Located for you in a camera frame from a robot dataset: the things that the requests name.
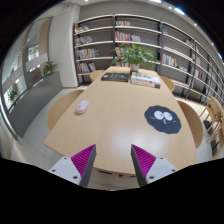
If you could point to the small green floor plant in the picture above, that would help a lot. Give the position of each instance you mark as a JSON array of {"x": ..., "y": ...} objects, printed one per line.
[{"x": 13, "y": 95}]

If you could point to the pale pink computer mouse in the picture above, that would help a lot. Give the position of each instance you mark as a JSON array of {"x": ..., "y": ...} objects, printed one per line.
[{"x": 82, "y": 106}]

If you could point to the round-backed wooden chair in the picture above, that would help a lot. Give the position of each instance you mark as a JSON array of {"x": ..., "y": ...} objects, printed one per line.
[
  {"x": 96, "y": 74},
  {"x": 192, "y": 121},
  {"x": 61, "y": 106},
  {"x": 168, "y": 83}
]

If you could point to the white illustrated book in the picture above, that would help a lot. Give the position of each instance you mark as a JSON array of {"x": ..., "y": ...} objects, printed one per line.
[{"x": 145, "y": 79}]

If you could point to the large green floor plant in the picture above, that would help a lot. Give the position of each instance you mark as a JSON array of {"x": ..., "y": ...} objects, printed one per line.
[{"x": 49, "y": 68}]

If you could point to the dark blue cloud-shaped mouse pad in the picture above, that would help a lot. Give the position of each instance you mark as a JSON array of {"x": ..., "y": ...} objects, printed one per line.
[{"x": 163, "y": 119}]

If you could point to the grey bookshelf unit with books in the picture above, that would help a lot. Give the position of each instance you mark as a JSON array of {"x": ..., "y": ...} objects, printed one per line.
[{"x": 100, "y": 43}]

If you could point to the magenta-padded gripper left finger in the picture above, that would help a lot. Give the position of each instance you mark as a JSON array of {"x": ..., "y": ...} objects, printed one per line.
[{"x": 74, "y": 166}]

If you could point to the light wooden slatted chair group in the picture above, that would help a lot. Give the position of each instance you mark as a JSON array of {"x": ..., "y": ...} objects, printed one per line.
[{"x": 215, "y": 116}]

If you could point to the green potted plant white pot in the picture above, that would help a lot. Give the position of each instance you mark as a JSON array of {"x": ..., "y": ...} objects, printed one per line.
[{"x": 135, "y": 55}]

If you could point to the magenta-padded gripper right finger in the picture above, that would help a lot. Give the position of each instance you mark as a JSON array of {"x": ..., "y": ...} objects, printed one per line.
[{"x": 152, "y": 166}]

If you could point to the round ceiling lights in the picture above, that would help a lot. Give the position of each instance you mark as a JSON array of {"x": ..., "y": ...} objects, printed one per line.
[{"x": 179, "y": 10}]

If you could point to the black book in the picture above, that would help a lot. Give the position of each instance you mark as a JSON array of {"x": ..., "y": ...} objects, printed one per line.
[{"x": 115, "y": 77}]

